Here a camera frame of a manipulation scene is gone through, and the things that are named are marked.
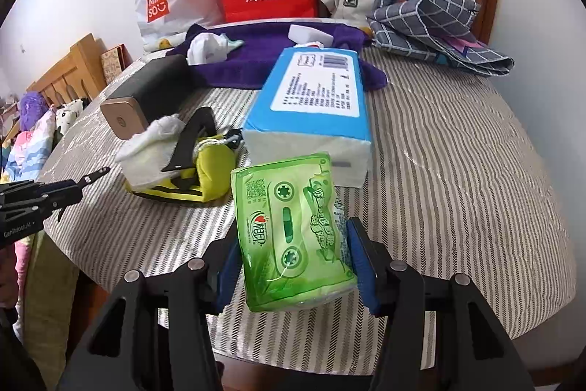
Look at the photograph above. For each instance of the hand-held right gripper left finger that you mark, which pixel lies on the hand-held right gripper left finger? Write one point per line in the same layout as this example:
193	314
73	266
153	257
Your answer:
226	281

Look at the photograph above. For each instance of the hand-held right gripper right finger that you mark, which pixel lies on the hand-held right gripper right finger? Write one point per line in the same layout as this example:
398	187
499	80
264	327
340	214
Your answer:
361	267

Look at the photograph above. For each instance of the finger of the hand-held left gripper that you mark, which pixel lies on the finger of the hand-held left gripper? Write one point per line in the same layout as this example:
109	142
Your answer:
94	176
59	196

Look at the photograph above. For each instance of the white glove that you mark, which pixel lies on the white glove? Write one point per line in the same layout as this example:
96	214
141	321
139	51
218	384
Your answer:
146	153

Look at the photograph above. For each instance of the green tissue pack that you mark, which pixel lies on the green tissue pack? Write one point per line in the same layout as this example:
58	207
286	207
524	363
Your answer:
293	235

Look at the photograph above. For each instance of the black band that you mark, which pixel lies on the black band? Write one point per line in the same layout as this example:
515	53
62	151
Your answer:
192	139

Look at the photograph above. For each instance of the yellow black-striped pouch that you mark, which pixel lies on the yellow black-striped pouch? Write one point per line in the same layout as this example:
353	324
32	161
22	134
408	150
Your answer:
210	171

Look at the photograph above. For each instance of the white snack packet red print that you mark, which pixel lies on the white snack packet red print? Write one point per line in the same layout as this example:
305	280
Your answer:
206	49

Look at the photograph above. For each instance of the colourful printed quilt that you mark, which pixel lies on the colourful printed quilt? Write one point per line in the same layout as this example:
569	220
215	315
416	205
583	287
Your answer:
32	148

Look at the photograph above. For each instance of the white black-spotted cloth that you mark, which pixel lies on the white black-spotted cloth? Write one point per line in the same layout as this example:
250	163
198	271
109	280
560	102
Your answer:
68	114

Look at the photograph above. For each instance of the green bed sheet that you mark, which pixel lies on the green bed sheet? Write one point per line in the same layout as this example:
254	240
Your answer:
50	281

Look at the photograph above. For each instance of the purple plush toy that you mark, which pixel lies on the purple plush toy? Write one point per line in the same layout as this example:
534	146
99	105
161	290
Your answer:
32	109

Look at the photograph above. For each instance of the dark box with golden end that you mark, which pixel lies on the dark box with golden end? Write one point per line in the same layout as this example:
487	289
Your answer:
151	84

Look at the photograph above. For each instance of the brown patterned book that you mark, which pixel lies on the brown patterned book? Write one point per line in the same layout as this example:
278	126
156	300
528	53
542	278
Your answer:
112	63

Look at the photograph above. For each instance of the wooden bed headboard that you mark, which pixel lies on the wooden bed headboard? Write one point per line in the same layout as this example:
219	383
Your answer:
82	61

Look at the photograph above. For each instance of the blue tissue pack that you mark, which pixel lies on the blue tissue pack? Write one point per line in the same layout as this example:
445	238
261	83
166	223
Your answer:
316	98

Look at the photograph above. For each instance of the purple knitted cloth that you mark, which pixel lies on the purple knitted cloth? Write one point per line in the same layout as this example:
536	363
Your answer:
247	61

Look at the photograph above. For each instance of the grey checked cloth bag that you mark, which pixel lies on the grey checked cloth bag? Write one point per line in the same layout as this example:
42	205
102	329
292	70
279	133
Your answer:
412	20

